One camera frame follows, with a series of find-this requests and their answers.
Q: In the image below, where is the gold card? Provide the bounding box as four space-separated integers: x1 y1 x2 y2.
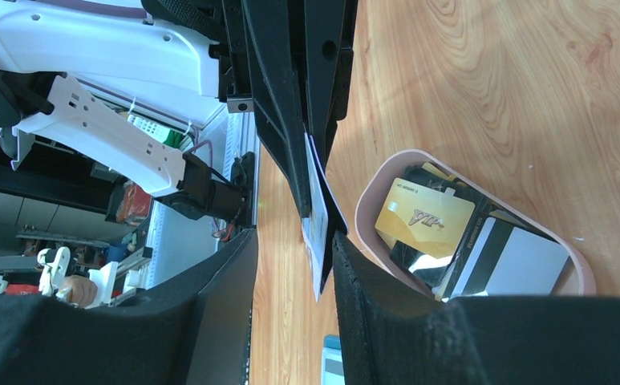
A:
375 178 476 260

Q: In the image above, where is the blue leather card holder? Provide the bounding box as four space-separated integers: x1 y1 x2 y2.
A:
321 335 346 385

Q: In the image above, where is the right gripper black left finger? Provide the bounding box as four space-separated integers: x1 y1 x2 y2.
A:
0 229 258 384

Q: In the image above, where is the pink oval tray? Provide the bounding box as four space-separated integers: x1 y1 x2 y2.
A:
355 149 598 297

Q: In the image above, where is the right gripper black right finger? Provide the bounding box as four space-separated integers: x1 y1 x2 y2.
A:
332 233 620 384

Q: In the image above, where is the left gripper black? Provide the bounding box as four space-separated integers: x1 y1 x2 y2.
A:
219 1 358 217

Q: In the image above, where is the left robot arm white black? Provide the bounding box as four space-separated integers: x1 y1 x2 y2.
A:
0 1 358 221

